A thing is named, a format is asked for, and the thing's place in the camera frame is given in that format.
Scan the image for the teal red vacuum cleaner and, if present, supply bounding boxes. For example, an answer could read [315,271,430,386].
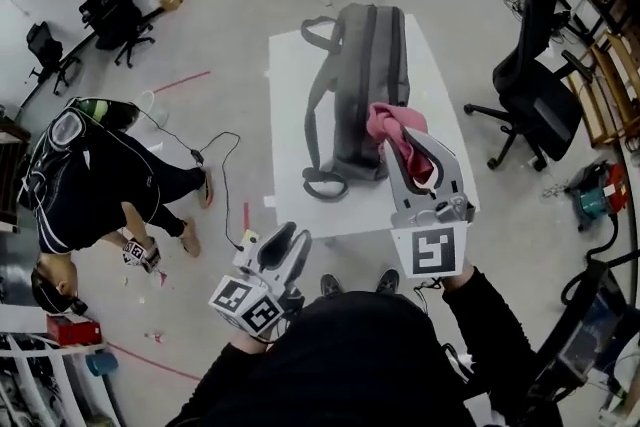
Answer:
[567,159,629,234]

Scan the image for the person's left shoe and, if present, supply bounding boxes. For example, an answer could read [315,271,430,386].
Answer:
[319,273,346,299]

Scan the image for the red box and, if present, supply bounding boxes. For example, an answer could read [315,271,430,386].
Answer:
[46,313,103,347]

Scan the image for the pink cloth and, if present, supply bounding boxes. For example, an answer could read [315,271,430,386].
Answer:
[366,102,432,184]

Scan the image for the person's right shoe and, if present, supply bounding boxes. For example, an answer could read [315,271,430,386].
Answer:
[374,268,401,295]

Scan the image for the black equipment stand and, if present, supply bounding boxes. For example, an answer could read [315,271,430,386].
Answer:
[524,259,640,416]

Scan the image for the black vacuum hose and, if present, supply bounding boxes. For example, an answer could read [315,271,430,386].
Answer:
[559,209,640,306]

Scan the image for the wooden frame rack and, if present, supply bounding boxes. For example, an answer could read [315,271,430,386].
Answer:
[564,29,640,149]

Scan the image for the person's left forearm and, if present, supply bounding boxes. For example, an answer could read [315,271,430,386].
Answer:
[167,332,275,427]

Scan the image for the black high-back office chair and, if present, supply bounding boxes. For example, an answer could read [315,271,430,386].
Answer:
[463,0,597,172]

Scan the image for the person's black-clothed torso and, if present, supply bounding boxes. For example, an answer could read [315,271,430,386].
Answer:
[167,289,564,427]

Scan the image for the scattered small floor litter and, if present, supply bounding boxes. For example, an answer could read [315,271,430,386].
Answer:
[119,264,171,346]

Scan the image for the white metal shelving rack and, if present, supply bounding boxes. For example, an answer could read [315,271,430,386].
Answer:
[0,304,121,427]

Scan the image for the tangled black floor cables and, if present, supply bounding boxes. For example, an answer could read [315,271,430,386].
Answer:
[502,0,531,21]

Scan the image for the blue bucket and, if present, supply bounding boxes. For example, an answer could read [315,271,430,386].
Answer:
[84,352,120,378]

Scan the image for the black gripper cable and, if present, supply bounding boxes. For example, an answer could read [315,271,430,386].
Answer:
[412,277,446,316]

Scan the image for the grey backpack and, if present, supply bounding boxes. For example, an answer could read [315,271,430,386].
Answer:
[299,3,412,202]

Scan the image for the person's right forearm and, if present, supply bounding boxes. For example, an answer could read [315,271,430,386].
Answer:
[441,263,534,391]

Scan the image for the person's shoe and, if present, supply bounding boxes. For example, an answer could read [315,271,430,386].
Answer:
[374,268,401,295]
[319,273,346,299]

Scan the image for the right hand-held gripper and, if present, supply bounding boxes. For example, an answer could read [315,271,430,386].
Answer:
[382,126,476,279]

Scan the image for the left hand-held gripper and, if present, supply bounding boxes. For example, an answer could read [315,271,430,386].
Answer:
[208,220,314,336]

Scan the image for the black equipment case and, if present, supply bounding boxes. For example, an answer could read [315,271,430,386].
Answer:
[78,0,114,24]

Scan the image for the dark wooden staircase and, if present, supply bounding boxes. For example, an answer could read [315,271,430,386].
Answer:
[0,124,32,234]

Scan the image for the black floor power cable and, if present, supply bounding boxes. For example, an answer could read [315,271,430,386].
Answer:
[134,107,242,252]

